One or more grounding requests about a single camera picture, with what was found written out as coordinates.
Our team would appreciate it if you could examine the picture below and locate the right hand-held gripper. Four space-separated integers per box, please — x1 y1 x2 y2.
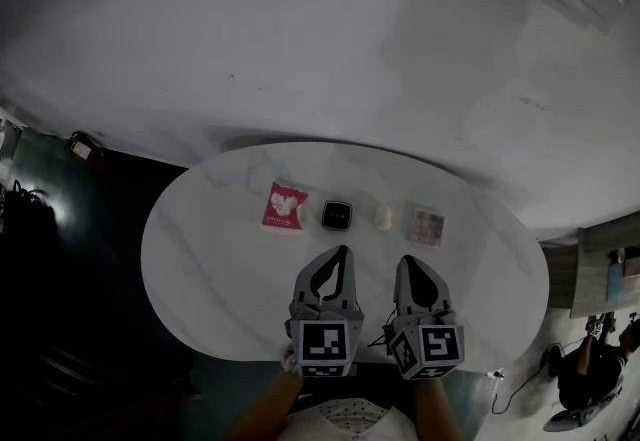
382 254 466 382

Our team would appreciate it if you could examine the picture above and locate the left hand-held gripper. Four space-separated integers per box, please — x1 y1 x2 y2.
284 244 365 379

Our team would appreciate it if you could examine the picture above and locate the small black square box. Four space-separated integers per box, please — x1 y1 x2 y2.
320 199 354 233

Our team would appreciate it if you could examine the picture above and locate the clear patterned small packet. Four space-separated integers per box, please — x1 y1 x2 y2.
403 202 446 248

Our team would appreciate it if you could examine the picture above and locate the red snack packet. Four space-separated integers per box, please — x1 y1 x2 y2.
259 181 309 236

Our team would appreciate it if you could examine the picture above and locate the person's right forearm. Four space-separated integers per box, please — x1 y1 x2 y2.
413 378 465 441

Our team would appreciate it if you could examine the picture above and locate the person's left forearm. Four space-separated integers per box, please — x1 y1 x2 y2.
227 371 305 441

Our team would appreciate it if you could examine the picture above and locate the white oval marble table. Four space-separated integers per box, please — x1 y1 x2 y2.
139 142 551 376

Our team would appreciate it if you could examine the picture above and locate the white wrist scrunchie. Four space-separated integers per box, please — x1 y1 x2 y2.
279 344 302 376

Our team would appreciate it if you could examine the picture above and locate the person's black garment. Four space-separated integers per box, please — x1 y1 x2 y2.
292 362 420 418

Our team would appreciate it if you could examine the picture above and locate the person's white dotted top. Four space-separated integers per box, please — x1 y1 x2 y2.
278 397 422 441

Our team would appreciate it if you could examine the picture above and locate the grey side desk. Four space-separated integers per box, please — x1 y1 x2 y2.
541 211 640 320

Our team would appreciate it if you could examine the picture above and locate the red fire extinguisher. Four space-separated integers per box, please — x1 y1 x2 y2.
66 130 110 164

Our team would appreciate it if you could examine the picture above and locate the black bag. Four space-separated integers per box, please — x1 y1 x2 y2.
0 180 57 243

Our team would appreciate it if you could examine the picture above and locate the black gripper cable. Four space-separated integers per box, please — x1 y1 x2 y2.
367 308 402 356

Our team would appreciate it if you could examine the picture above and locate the thin floor cable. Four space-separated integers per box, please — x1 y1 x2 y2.
491 336 586 416

